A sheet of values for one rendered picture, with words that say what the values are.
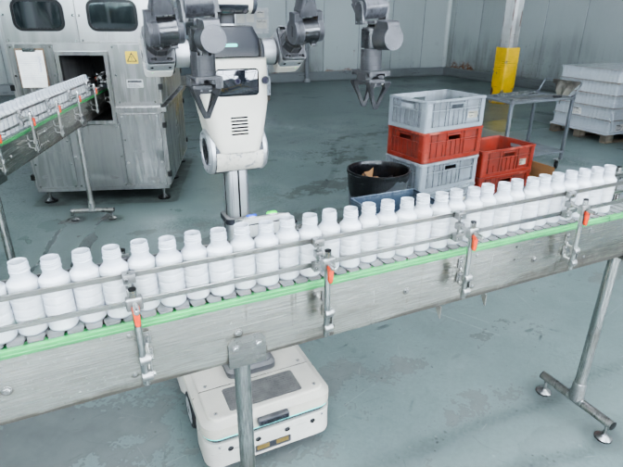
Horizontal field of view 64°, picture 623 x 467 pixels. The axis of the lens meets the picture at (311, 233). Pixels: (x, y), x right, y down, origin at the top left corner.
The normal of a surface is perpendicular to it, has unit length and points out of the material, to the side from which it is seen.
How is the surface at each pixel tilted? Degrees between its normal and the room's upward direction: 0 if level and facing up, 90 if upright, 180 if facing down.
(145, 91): 90
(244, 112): 90
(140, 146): 90
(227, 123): 90
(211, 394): 0
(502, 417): 0
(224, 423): 31
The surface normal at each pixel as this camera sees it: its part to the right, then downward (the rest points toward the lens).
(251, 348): 0.43, 0.36
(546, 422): 0.00, -0.92
